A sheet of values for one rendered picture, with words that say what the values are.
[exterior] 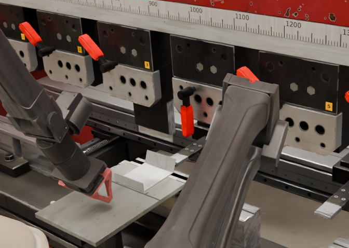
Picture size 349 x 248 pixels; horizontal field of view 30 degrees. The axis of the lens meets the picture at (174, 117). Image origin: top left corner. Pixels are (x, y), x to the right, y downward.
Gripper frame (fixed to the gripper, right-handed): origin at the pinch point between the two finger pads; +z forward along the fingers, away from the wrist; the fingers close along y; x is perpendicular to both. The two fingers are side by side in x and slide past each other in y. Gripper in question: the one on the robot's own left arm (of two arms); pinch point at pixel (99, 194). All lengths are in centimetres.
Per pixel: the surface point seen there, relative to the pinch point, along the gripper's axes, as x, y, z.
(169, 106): -22.6, -4.5, -2.8
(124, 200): -2.5, -2.3, 4.9
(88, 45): -22.5, 9.5, -18.1
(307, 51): -28, -39, -21
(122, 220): 2.5, -7.1, 2.2
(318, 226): -81, 33, 162
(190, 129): -16.4, -15.8, -6.3
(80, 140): -40, 86, 65
